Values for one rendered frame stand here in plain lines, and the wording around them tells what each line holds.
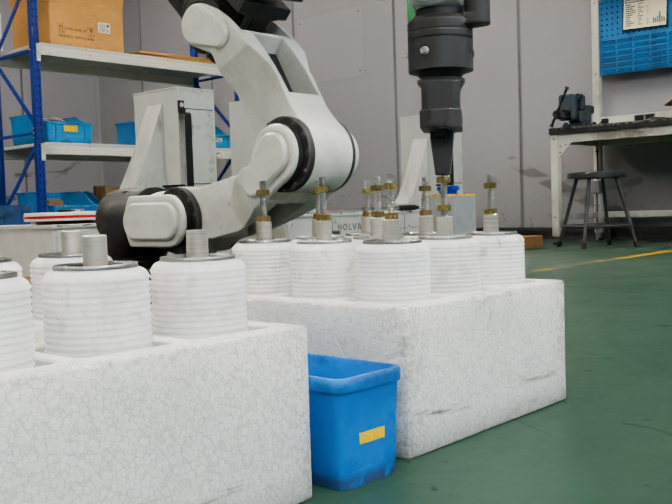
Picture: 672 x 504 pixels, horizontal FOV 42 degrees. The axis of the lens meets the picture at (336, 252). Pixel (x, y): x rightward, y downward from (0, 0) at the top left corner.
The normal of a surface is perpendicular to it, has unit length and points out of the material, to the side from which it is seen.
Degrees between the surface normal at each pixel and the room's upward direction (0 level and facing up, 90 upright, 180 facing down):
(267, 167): 90
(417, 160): 66
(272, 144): 90
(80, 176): 90
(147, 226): 90
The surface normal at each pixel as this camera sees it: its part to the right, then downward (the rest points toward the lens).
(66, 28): 0.77, 0.01
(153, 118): -0.63, -0.31
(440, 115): -0.16, 0.06
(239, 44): -0.67, 0.06
